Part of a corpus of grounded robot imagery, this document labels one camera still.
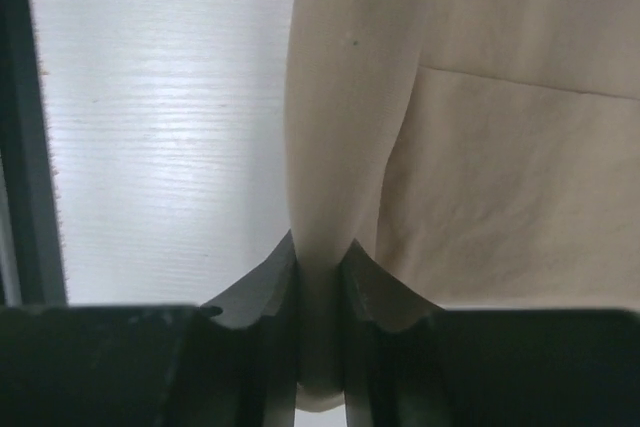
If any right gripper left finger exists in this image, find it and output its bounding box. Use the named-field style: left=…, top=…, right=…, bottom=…
left=1, top=237, right=297, bottom=426

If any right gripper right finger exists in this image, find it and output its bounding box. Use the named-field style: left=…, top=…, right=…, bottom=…
left=340, top=244, right=639, bottom=426

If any beige t shirt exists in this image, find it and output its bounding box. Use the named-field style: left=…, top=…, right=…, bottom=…
left=284, top=0, right=639, bottom=412

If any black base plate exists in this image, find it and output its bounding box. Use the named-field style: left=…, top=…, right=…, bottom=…
left=1, top=0, right=67, bottom=306

